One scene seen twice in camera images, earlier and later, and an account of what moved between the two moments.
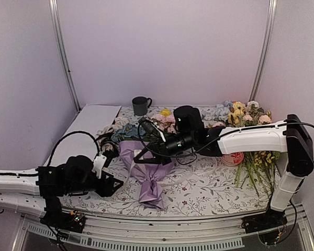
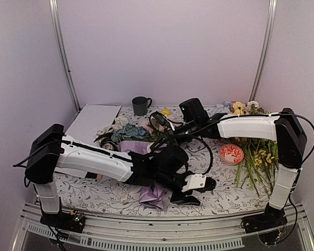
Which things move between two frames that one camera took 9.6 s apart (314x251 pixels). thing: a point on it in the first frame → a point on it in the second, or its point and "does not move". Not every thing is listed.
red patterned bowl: (234, 159) does not move
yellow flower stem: (165, 112) does not move
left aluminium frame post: (53, 10) does not move
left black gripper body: (102, 191) → (164, 179)
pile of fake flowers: (257, 167) does not move
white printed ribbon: (189, 172) → (123, 198)
